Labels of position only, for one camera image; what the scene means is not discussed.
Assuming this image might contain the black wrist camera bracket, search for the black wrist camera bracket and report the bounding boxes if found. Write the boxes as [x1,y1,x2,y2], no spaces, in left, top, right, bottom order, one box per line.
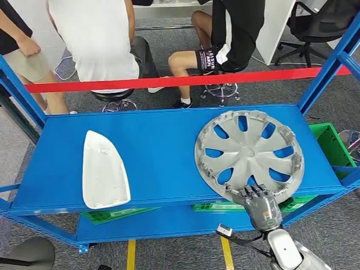
[222,231,272,259]

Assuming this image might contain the black office chair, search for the black office chair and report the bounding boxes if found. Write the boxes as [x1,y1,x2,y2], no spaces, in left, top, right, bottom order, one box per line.
[275,0,360,69]

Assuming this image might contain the black round stool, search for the black round stool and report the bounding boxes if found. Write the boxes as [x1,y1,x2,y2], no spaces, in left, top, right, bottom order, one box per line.
[91,88,138,113]

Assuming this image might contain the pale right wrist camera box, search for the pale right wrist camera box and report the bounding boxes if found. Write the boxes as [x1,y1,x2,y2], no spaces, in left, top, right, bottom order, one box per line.
[216,223,233,238]

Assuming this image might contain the black stool with chrome base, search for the black stool with chrome base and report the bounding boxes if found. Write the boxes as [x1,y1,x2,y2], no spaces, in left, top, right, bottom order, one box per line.
[200,63,248,107]

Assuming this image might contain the chrome round base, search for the chrome round base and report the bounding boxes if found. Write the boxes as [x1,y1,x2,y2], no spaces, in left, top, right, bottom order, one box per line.
[337,129,360,163]

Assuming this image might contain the grey plastic wheel hubcap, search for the grey plastic wheel hubcap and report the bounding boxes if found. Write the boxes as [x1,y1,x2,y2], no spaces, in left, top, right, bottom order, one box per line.
[194,110,305,205]

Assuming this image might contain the green plastic crate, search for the green plastic crate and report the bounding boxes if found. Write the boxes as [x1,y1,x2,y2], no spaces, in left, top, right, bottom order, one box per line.
[309,123,358,179]
[81,206,161,225]
[192,195,317,214]

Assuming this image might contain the long red barrier belt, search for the long red barrier belt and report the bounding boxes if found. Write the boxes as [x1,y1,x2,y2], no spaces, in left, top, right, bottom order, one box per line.
[25,66,352,94]

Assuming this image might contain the blue metal shelf rack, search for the blue metal shelf rack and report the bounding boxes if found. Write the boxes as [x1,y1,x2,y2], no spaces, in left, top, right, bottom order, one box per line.
[0,11,360,256]

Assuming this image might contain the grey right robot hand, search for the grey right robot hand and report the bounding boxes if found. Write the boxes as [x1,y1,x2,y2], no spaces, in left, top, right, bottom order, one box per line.
[225,183,283,232]

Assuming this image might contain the white mirror cover part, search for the white mirror cover part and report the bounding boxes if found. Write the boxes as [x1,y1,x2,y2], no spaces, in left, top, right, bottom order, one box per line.
[82,130,131,210]

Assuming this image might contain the person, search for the person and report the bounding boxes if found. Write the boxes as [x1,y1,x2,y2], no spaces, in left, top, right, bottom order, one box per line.
[46,0,167,94]
[168,0,266,110]
[0,0,78,115]

